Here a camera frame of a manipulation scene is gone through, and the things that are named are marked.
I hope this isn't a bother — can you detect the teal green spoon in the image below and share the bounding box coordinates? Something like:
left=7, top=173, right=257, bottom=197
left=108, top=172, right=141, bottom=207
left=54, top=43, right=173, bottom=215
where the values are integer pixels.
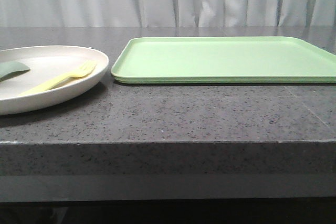
left=1, top=61, right=30, bottom=81

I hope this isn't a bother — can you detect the yellow plastic fork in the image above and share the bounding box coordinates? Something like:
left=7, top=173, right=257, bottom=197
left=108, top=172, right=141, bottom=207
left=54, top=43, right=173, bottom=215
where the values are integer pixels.
left=18, top=60, right=97, bottom=97

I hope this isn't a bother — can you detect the white round plate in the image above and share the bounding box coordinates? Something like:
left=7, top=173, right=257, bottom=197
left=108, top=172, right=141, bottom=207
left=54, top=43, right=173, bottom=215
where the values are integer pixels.
left=1, top=46, right=109, bottom=115

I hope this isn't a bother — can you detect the light green tray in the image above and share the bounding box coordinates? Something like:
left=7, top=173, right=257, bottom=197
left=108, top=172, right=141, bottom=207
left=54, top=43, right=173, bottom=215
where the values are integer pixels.
left=111, top=36, right=335, bottom=84

